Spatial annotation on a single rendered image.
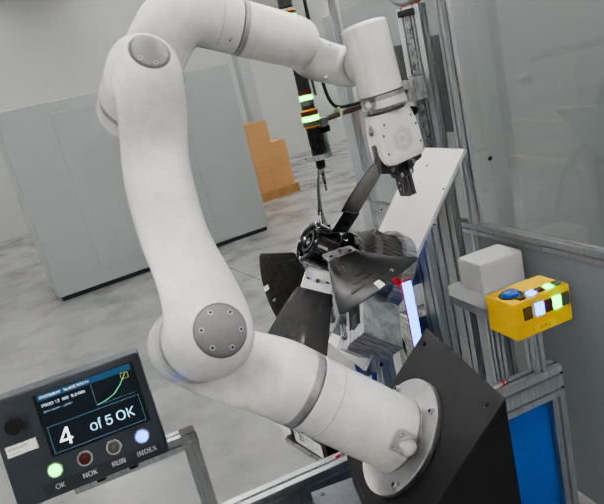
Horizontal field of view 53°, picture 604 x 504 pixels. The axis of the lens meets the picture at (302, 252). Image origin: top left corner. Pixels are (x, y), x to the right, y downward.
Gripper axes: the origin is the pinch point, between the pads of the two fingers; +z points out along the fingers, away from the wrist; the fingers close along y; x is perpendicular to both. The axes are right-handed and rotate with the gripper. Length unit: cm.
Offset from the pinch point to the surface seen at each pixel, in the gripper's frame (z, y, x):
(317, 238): 15.8, 3.5, 45.7
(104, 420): 19, -67, 14
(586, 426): 109, 69, 26
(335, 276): 22.6, -2.7, 32.0
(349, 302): 25.9, -7.3, 21.5
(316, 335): 39, -8, 42
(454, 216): 37, 72, 66
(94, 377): 12, -65, 15
